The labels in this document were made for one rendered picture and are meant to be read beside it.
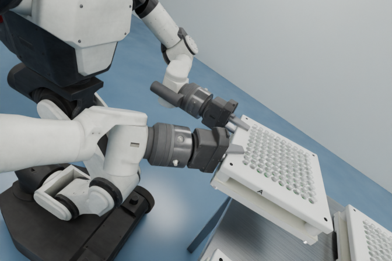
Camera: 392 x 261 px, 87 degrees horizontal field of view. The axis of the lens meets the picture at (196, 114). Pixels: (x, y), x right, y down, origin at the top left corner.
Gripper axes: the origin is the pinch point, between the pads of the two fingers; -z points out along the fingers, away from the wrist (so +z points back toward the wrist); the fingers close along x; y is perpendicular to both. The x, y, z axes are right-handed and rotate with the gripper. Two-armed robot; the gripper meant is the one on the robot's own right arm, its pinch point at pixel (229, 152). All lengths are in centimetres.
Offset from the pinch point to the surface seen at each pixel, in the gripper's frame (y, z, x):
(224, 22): -321, -107, 23
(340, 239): 13.4, -40.0, 15.8
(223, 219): 6.7, -4.7, 17.8
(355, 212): 7.7, -47.6, 11.2
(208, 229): -16, -28, 74
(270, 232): 10.0, -18.2, 18.0
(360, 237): 14.7, -41.5, 11.2
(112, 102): -151, 36, 102
